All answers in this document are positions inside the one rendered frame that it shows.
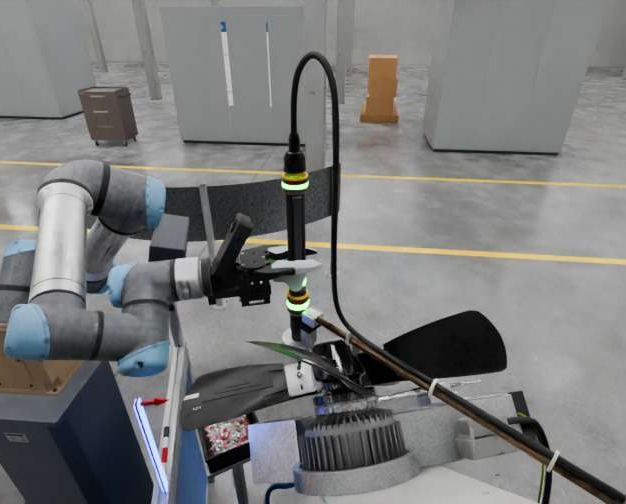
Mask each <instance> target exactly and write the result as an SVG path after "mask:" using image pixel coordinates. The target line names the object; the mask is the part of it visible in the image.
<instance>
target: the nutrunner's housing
mask: <svg viewBox="0 0 626 504"><path fill-rule="evenodd" d="M288 145H289V150H287V151H286V153H285V155H284V167H283V170H284V172H286V173H290V174H298V173H303V172H305V171H306V166H305V155H304V153H303V151H302V150H300V138H299V135H298V133H297V134H291V133H290V134H289V138H288ZM301 320H302V316H293V315H291V314H290V329H291V338H292V340H294V341H296V342H301V333H300V328H299V325H298V322H299V321H301Z"/></svg>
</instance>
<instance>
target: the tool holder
mask: <svg viewBox="0 0 626 504"><path fill-rule="evenodd" d="M310 308H311V309H313V310H314V311H316V312H315V314H312V315H310V314H308V313H307V312H305V311H304V312H303V313H302V320H301V321H299V322H298V325H299V328H300V333H301V342H296V341H294V340H292V338H291V329H290V328H288V329H287V330H286V331H285V332H284V333H283V335H282V342H283V344H284V345H289V346H293V347H297V348H301V349H304V350H309V349H311V348H312V347H313V346H314V344H315V342H316V341H317V328H319V327H320V326H322V325H320V324H318V323H317V322H316V318H317V316H321V317H323V312H321V311H319V310H318V309H316V308H314V307H313V306H312V307H310Z"/></svg>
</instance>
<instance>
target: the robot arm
mask: <svg viewBox="0 0 626 504"><path fill-rule="evenodd" d="M165 200H166V190H165V186H164V184H163V183H162V182H161V181H160V180H157V179H154V178H151V177H150V176H145V175H141V174H138V173H135V172H131V171H128V170H125V169H121V168H118V167H115V166H111V165H108V164H104V163H102V162H98V161H94V160H76V161H72V162H68V163H65V164H63V165H61V166H58V167H57V168H55V169H54V170H52V171H51V172H49V173H48V174H47V175H46V176H45V177H44V178H43V180H42V181H41V183H40V185H39V187H38V190H37V194H36V206H37V208H38V210H39V211H40V212H41V213H40V220H39V228H38V235H37V240H16V241H12V242H10V243H9V244H8V245H7V247H6V250H5V253H4V256H3V257H2V259H3V261H2V265H1V269H0V322H8V327H7V331H6V336H5V341H4V353H5V355H6V356H7V357H9V358H13V359H21V360H37V361H45V360H85V361H112V362H117V366H118V371H119V373H120V374H121V375H123V376H130V377H146V376H152V375H156V374H159V373H161V372H162V371H164V370H165V369H166V368H167V366H168V363H169V345H170V344H171V341H170V329H169V303H170V302H177V301H182V300H191V299H200V298H203V296H204V295H205V297H208V303H209V305H216V304H217V299H221V298H230V297H238V296H239V302H241V303H242V307H245V306H253V305H261V304H269V303H270V295H271V284H270V282H269V280H273V281H275V282H285V283H286V284H287V285H288V287H289V288H290V290H291V291H299V290H301V289H302V286H303V283H304V280H305V276H306V273H307V272H310V271H314V270H316V269H318V268H321V267H322V263H320V262H317V261H315V260H313V259H308V260H296V261H288V245H287V244H268V245H262V246H258V247H253V248H249V249H245V250H242V251H241V249H242V247H243V245H244V244H245V242H246V240H247V239H248V237H249V236H250V234H251V231H252V229H253V226H252V223H251V219H250V217H248V216H246V215H244V214H241V213H237V214H236V216H235V217H234V218H233V220H232V222H231V224H230V226H229V231H228V233H227V235H226V237H225V239H224V241H223V243H222V245H221V247H220V249H219V251H218V253H217V255H216V257H215V259H214V261H213V263H212V265H213V266H211V262H210V258H209V257H203V258H201V260H200V258H199V257H190V258H180V259H173V260H164V261H154V262H143V263H141V262H135V263H132V264H125V265H121V266H116V263H115V261H114V260H113V259H114V258H115V256H116V255H117V254H118V252H119V251H120V249H121V248H122V247H123V245H124V244H125V243H126V241H127V240H128V238H129V237H130V236H133V235H136V234H138V233H140V232H141V231H142V230H143V229H144V228H145V227H147V228H148V229H151V228H152V229H156V228H158V226H159V225H160V223H161V220H162V217H163V213H164V208H165ZM89 215H93V216H97V219H96V221H95V223H94V225H93V226H92V228H91V230H90V232H89V233H88V235H87V217H88V216H89ZM268 259H269V260H268ZM107 290H108V297H109V300H110V302H111V304H112V305H113V306H114V307H115V308H122V311H121V313H117V312H105V311H97V310H87V309H86V293H88V294H103V293H105V292H106V291H107ZM257 300H264V302H257V303H249V301H257Z"/></svg>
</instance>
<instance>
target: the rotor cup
mask: <svg viewBox="0 0 626 504"><path fill-rule="evenodd" d="M332 345H334V348H335V354H336V359H334V360H333V356H332V350H331V346H332ZM311 352H312V353H315V354H317V355H320V356H324V357H325V358H327V360H328V361H329V363H330V364H331V365H332V366H333V367H334V368H336V367H338V368H339V369H340V372H339V373H341V374H342V375H343V376H344V377H345V376H347V377H348V378H349V380H350V381H351V382H353V383H355V384H357V385H359V386H361V387H363V388H365V389H367V390H369V391H371V392H372V393H374V394H376V390H375V387H364V386H363V385H362V381H361V378H362V376H363V375H364V374H366V371H365V369H364V367H363V365H362V363H361V361H360V359H359V357H358V355H357V354H358V353H360V349H358V348H357V347H355V346H353V345H352V344H351V345H350V346H349V345H347V344H346V342H345V340H344V339H340V340H333V341H328V342H323V343H319V344H316V345H314V346H313V347H312V348H311ZM313 370H314V377H315V380H316V382H320V383H321V384H322V386H323V392H322V394H321V395H316V396H313V397H312V402H313V405H314V406H319V405H328V404H335V403H342V402H348V401H354V400H360V399H365V398H370V397H371V396H366V395H363V394H360V393H358V392H356V391H354V390H352V389H350V390H348V389H347V388H346V387H345V386H344V385H343V384H342V383H340V382H339V381H338V380H337V379H336V378H335V380H334V381H331V380H330V379H329V378H328V377H327V376H328V374H329V373H326V372H324V371H322V370H320V369H318V368H316V367H313Z"/></svg>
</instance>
